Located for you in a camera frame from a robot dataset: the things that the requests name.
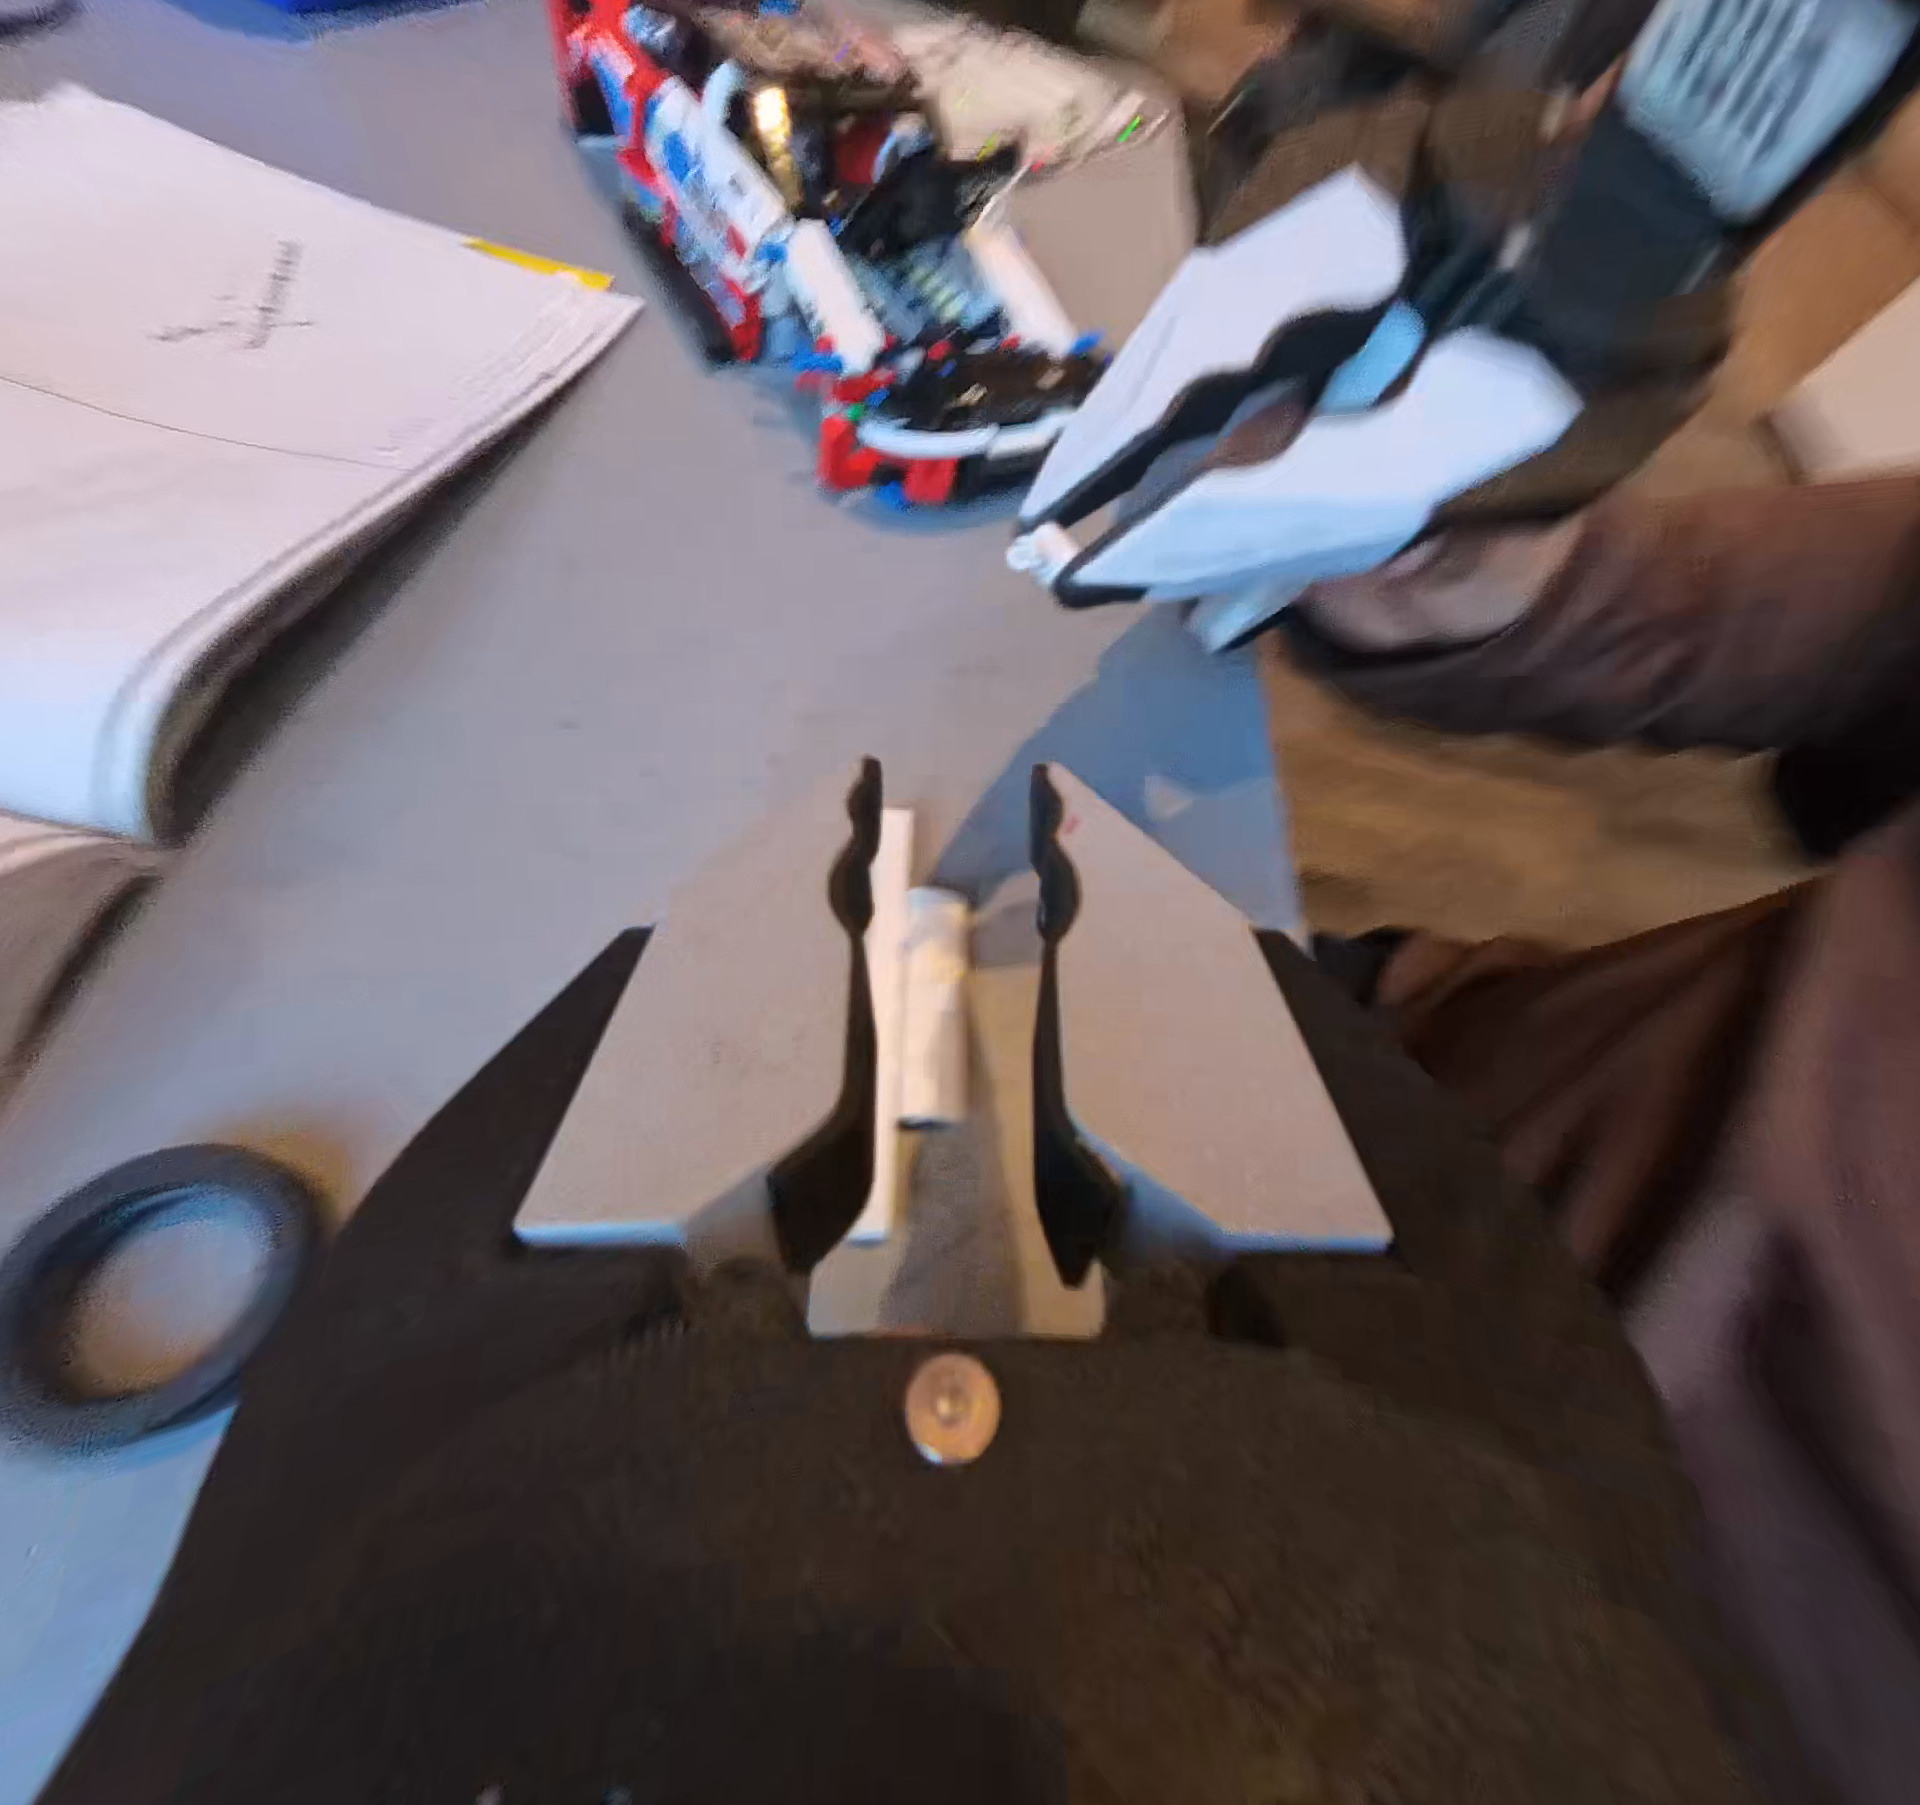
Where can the open white instruction booklet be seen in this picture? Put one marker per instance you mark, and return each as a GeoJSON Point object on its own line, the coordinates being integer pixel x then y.
{"type": "Point", "coordinates": [225, 411]}

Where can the long white toy beam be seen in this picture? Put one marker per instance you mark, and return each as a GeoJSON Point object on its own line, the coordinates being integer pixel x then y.
{"type": "Point", "coordinates": [889, 935]}

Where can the black rubber tyre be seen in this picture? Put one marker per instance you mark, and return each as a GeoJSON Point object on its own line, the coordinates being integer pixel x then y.
{"type": "Point", "coordinates": [44, 1265]}

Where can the person's brown shirt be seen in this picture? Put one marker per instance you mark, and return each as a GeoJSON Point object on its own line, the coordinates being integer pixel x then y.
{"type": "Point", "coordinates": [1726, 1161]}

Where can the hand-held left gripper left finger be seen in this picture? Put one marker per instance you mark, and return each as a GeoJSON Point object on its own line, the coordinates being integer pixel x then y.
{"type": "Point", "coordinates": [691, 1086]}

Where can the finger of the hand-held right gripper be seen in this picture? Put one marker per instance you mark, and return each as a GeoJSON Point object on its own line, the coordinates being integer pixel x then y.
{"type": "Point", "coordinates": [1350, 484]}
{"type": "Point", "coordinates": [1244, 274]}

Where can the red white brick vehicle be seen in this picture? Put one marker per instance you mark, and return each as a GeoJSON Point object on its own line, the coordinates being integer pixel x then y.
{"type": "Point", "coordinates": [780, 215]}

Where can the white toy beam brick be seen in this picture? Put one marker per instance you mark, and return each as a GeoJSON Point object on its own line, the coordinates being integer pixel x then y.
{"type": "Point", "coordinates": [933, 1011]}

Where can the grey desk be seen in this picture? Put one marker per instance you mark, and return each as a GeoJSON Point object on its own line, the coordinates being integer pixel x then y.
{"type": "Point", "coordinates": [599, 634]}

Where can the small white toy connector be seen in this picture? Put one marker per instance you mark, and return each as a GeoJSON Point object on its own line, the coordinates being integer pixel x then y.
{"type": "Point", "coordinates": [1039, 547]}

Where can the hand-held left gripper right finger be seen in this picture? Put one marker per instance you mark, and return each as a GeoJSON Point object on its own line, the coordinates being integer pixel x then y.
{"type": "Point", "coordinates": [1215, 1086]}

